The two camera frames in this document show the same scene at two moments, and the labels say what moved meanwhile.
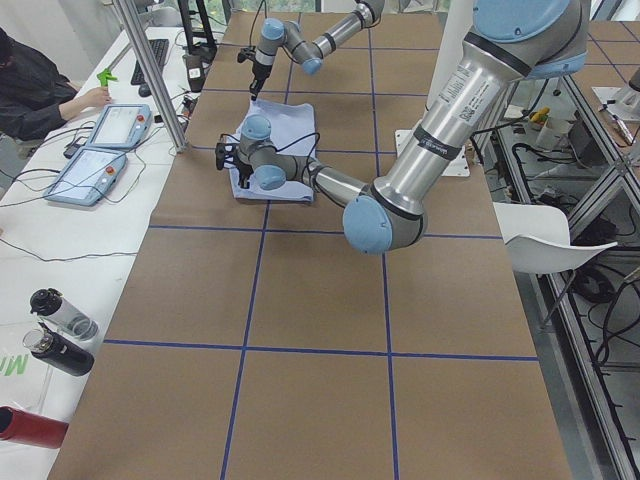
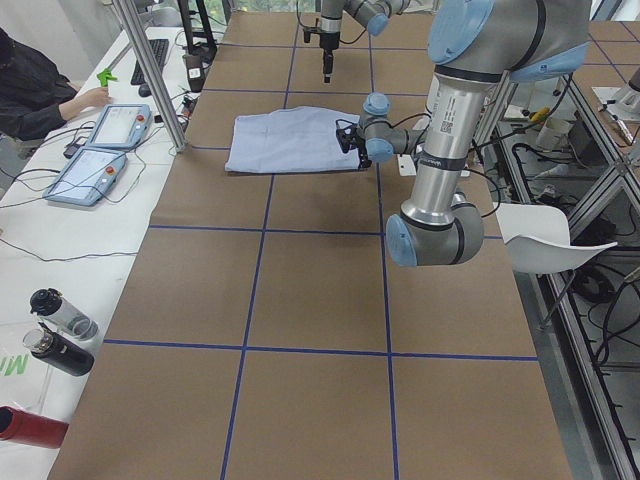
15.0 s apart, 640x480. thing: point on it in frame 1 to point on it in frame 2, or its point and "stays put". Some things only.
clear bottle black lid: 63,315 stays put
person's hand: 97,96 stays put
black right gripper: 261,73 to 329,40
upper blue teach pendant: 121,126 stays put
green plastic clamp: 104,76 stays put
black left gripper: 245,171 to 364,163
